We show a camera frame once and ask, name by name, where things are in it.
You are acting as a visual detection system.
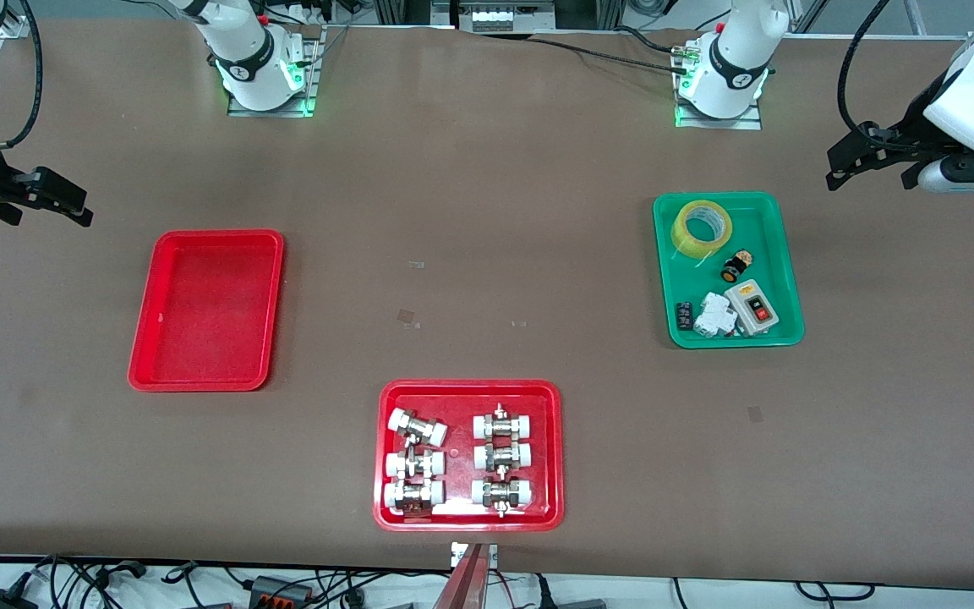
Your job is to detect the yellow tape roll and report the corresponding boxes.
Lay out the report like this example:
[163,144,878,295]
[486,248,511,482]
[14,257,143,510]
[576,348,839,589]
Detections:
[671,200,735,261]

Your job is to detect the green plastic tray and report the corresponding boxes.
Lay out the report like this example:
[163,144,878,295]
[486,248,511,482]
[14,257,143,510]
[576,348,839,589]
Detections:
[653,191,806,349]

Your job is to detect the empty-looking red plastic tray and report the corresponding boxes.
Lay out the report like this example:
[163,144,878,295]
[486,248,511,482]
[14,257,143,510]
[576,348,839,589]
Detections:
[128,229,286,393]

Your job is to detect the red tray holding fittings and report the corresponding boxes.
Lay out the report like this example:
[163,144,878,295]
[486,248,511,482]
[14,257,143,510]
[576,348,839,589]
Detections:
[373,379,565,533]

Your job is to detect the white circuit breaker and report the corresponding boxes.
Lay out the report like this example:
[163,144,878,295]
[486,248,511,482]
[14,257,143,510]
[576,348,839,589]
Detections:
[692,292,739,339]

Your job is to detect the white electrical terminal device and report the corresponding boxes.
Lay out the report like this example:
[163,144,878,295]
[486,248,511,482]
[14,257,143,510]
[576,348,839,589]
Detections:
[457,0,557,33]

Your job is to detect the white metal pipe fitting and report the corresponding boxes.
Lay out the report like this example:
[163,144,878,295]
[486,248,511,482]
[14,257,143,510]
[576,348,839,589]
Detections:
[383,479,446,515]
[388,408,449,447]
[385,448,446,480]
[471,475,534,517]
[473,404,535,441]
[473,440,534,472]

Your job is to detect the black connector box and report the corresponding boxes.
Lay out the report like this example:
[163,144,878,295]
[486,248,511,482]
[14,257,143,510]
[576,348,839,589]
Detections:
[249,575,316,606]

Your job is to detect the red aluminium profile bar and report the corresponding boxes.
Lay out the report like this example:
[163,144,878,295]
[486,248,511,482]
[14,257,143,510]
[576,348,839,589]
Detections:
[432,543,492,609]

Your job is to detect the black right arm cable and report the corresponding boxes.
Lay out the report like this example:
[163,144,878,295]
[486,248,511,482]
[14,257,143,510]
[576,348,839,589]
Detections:
[0,0,45,153]

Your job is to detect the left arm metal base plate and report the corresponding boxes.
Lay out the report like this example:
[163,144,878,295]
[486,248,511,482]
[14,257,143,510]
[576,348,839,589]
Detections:
[675,38,763,130]

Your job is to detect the white switch box red button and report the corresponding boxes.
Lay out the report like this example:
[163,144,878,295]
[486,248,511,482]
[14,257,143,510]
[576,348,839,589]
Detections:
[725,279,780,337]

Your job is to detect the short black table cable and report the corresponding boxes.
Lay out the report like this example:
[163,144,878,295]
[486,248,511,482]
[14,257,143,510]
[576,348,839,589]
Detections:
[614,27,692,55]

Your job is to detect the long black table cable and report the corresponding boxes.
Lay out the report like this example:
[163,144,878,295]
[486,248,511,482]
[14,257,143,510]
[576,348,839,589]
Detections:
[529,37,681,75]

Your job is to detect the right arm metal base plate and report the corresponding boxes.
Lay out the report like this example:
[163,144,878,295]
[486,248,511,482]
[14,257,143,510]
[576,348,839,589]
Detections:
[227,25,323,118]

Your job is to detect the black floor cable loop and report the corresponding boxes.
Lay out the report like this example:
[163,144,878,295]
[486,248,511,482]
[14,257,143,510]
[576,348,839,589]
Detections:
[30,554,150,609]

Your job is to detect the silver metal bracket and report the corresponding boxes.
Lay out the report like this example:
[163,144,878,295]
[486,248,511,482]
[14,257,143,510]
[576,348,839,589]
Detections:
[451,542,499,569]

